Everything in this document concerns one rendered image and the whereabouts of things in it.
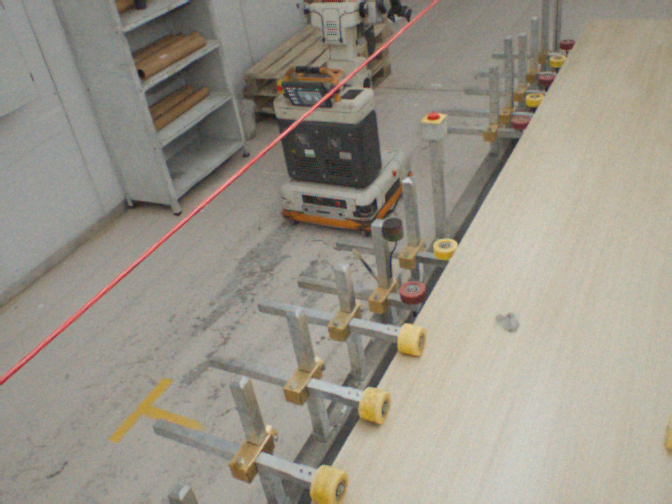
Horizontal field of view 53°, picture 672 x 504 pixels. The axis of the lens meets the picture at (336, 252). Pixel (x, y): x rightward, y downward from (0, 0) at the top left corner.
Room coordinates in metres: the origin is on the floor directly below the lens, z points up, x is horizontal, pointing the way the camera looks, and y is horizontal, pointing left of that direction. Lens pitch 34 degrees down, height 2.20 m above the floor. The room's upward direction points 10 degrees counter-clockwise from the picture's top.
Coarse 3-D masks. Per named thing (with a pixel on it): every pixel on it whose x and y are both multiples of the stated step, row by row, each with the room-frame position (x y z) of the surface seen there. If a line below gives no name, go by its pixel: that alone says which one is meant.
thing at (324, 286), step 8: (304, 280) 1.85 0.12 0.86; (312, 280) 1.84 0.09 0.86; (320, 280) 1.83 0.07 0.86; (304, 288) 1.84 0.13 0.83; (312, 288) 1.82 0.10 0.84; (320, 288) 1.81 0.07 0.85; (328, 288) 1.79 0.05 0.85; (336, 288) 1.77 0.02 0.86; (360, 288) 1.75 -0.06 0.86; (360, 296) 1.73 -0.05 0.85; (368, 296) 1.71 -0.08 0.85; (392, 296) 1.68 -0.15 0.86; (392, 304) 1.67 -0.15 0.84; (400, 304) 1.65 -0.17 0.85
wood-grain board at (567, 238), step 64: (576, 64) 3.21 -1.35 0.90; (640, 64) 3.07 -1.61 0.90; (576, 128) 2.52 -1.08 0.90; (640, 128) 2.43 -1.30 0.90; (512, 192) 2.11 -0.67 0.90; (576, 192) 2.04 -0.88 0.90; (640, 192) 1.96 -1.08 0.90; (512, 256) 1.73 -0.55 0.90; (576, 256) 1.67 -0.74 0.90; (640, 256) 1.61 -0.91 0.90; (448, 320) 1.48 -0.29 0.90; (576, 320) 1.38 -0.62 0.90; (640, 320) 1.34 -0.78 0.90; (384, 384) 1.27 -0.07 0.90; (448, 384) 1.23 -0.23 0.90; (512, 384) 1.19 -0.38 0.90; (576, 384) 1.16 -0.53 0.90; (640, 384) 1.12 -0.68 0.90; (384, 448) 1.06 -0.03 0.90; (448, 448) 1.03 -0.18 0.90; (512, 448) 1.00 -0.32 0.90; (576, 448) 0.97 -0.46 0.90; (640, 448) 0.94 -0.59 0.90
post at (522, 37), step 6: (522, 36) 3.20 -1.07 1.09; (522, 42) 3.20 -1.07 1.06; (522, 48) 3.20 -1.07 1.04; (522, 54) 3.20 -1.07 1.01; (522, 60) 3.20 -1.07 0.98; (522, 66) 3.20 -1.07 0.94; (522, 72) 3.20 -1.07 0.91; (522, 78) 3.20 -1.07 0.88; (522, 84) 3.20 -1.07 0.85; (522, 102) 3.20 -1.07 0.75; (522, 108) 3.20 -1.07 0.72
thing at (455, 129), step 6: (450, 126) 2.86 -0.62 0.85; (456, 126) 2.85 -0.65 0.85; (462, 126) 2.84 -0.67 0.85; (468, 126) 2.83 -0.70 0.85; (474, 126) 2.81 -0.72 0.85; (450, 132) 2.85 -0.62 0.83; (456, 132) 2.83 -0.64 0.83; (462, 132) 2.82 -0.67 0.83; (468, 132) 2.80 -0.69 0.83; (474, 132) 2.79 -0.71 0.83; (480, 132) 2.77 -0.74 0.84; (498, 132) 2.73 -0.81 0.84; (504, 132) 2.71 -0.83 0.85; (510, 132) 2.70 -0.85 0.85; (516, 132) 2.68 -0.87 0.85; (522, 132) 2.67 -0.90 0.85
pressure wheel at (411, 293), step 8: (400, 288) 1.65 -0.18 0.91; (408, 288) 1.65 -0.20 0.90; (416, 288) 1.65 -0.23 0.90; (424, 288) 1.63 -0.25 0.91; (400, 296) 1.64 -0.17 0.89; (408, 296) 1.61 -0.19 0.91; (416, 296) 1.60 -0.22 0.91; (424, 296) 1.62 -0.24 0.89; (408, 304) 1.61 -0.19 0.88; (416, 304) 1.61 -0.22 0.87
